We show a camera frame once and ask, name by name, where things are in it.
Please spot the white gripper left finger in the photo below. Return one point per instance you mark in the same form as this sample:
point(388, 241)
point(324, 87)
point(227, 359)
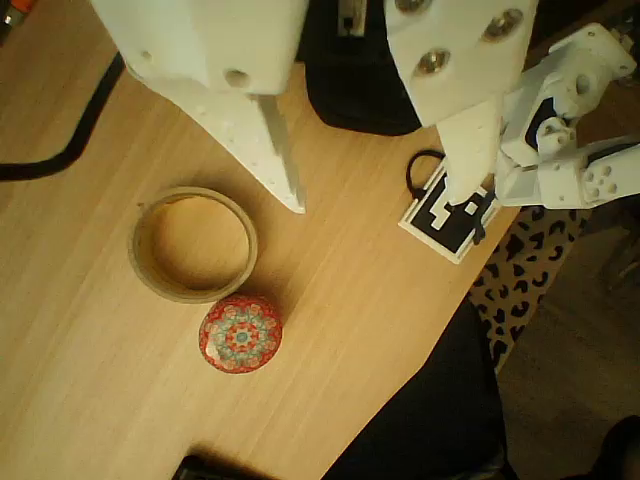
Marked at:
point(200, 50)

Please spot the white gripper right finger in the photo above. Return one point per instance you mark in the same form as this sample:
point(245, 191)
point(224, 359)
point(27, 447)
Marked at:
point(460, 60)

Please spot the white idle robot arm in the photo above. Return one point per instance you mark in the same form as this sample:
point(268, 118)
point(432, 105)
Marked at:
point(565, 180)

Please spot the beige roll of tape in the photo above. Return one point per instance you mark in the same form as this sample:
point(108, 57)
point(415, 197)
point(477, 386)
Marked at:
point(142, 270)

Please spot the red patterned round object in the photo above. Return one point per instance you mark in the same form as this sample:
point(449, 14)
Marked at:
point(242, 335)

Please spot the black pouch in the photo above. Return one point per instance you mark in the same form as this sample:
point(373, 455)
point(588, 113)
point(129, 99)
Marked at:
point(350, 90)

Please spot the thin black loop band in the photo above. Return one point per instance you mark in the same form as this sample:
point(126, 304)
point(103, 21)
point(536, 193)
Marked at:
point(409, 175)

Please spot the black and white marker card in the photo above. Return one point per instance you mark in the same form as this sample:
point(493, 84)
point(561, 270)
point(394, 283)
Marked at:
point(440, 235)

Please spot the leopard print fabric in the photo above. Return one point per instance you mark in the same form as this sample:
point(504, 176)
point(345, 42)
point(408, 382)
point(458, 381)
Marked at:
point(520, 260)

